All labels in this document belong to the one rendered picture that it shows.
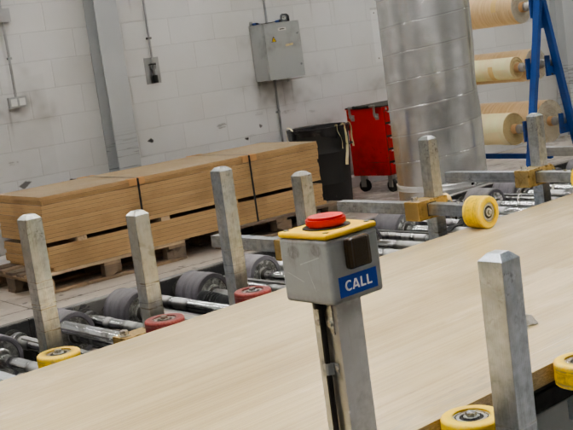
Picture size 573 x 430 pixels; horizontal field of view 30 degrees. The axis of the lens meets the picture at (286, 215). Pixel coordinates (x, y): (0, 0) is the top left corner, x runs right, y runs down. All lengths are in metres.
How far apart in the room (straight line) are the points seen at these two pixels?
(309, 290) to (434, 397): 0.50
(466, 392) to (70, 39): 7.59
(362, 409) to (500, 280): 0.25
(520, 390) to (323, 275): 0.35
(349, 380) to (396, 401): 0.44
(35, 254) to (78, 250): 5.36
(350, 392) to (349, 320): 0.07
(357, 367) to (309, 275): 0.11
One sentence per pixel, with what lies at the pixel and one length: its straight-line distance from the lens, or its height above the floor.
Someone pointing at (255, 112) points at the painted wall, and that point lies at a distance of 9.77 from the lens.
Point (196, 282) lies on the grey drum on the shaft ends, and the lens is 2.78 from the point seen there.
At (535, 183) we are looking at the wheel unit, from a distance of 3.14.
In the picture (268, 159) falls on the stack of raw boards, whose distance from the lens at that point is 8.25.
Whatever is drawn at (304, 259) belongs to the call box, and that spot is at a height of 1.20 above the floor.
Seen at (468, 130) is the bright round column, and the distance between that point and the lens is 5.56.
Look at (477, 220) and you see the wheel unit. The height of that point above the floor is 0.93.
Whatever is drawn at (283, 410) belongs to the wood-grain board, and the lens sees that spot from 1.53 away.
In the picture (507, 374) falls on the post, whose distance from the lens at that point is 1.27.
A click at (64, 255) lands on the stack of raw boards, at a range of 7.40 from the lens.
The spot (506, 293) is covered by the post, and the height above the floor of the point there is 1.09.
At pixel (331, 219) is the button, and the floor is 1.23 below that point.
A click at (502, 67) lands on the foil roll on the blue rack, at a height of 1.04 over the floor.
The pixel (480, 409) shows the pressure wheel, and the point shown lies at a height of 0.91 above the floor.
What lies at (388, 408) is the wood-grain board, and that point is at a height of 0.90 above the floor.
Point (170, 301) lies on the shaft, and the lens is 2.76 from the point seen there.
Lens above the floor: 1.40
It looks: 9 degrees down
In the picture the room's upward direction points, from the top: 8 degrees counter-clockwise
